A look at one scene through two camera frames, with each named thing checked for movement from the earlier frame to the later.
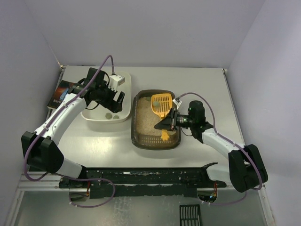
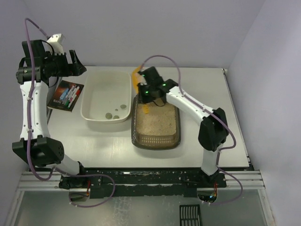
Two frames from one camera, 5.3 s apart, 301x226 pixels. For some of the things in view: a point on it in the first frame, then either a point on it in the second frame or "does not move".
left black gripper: (112, 100) -> (68, 66)
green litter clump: (108, 116) does not move
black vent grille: (189, 215) does not move
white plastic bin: (102, 114) does not move
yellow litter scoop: (162, 104) -> (137, 78)
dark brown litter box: (144, 135) does not move
